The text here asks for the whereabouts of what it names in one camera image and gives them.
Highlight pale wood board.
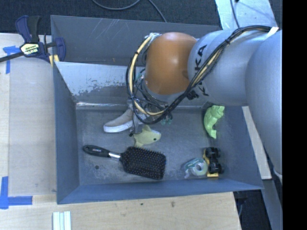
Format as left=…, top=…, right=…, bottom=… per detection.
left=8, top=56, right=58, bottom=197

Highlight yellow-green plush fish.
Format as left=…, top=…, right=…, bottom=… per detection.
left=132, top=125, right=162, bottom=148

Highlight black hairbrush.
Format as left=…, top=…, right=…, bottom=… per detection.
left=82, top=144, right=167, bottom=181

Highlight clear tape dispenser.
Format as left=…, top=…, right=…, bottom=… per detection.
left=183, top=157, right=209, bottom=179

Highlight beige shoe with white sole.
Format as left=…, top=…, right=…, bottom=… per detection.
left=103, top=108, right=135, bottom=134

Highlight green toy turtle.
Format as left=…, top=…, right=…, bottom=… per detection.
left=203, top=104, right=226, bottom=139

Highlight grey metal bin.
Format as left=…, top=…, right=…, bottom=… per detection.
left=50, top=14, right=265, bottom=205

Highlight yellow toy truck black wheels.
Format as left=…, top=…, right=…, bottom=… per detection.
left=202, top=147, right=225, bottom=178

